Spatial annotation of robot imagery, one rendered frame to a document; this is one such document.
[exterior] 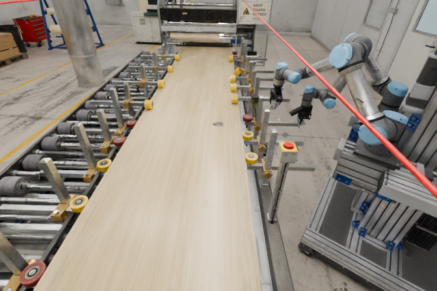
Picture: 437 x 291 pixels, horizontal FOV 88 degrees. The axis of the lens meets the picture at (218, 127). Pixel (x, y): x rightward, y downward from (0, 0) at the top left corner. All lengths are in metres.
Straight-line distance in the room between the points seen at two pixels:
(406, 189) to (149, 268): 1.28
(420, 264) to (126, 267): 1.92
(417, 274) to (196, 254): 1.61
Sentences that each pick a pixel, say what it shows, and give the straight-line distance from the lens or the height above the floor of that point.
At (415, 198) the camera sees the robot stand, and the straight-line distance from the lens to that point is 1.52.
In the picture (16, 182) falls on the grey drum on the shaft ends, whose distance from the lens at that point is 1.74.
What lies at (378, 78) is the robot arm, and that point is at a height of 1.27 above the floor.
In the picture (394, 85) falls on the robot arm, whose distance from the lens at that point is 1.93.
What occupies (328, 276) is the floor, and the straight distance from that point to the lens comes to 2.17.
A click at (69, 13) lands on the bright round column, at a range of 4.94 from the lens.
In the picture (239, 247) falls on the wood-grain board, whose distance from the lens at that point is 1.07.
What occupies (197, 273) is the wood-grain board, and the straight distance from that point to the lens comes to 1.02.
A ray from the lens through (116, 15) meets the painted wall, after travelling 11.58.
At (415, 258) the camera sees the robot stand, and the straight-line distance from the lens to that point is 2.31.
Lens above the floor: 1.83
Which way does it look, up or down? 33 degrees down
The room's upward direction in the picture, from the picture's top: 1 degrees clockwise
